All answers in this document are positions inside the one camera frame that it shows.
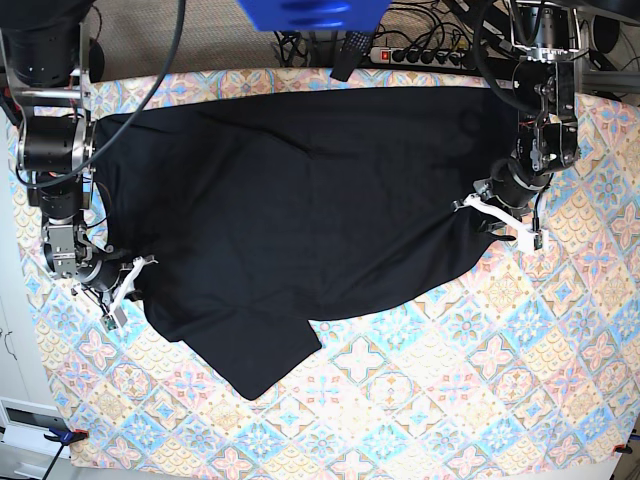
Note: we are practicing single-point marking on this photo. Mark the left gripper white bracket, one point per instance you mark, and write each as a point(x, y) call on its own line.
point(531, 237)

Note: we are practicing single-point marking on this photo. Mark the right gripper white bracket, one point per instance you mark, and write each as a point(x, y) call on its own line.
point(108, 283)

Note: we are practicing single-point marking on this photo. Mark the dark navy T-shirt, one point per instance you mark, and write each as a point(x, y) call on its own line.
point(269, 212)

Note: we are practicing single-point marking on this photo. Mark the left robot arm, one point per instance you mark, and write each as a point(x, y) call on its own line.
point(525, 51)

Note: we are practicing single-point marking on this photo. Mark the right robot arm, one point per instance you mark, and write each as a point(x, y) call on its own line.
point(48, 66)

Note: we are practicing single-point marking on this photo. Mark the white cabinet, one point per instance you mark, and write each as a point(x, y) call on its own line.
point(27, 407)

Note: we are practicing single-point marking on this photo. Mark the colourful patterned tablecloth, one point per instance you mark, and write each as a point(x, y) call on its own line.
point(526, 364)

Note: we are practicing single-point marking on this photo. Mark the black orange clamp left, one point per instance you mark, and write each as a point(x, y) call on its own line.
point(64, 438)

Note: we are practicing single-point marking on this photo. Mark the black orange clamp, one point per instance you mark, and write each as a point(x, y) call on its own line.
point(628, 446)
point(64, 438)

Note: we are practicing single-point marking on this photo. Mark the black orange clamp right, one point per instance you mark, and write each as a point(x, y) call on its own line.
point(628, 446)

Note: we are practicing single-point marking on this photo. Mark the black remote control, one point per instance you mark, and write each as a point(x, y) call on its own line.
point(355, 46)

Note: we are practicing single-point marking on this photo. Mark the blue box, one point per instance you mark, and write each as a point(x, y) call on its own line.
point(315, 15)

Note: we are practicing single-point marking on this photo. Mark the white power strip red switch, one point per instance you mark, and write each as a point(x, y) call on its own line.
point(422, 57)

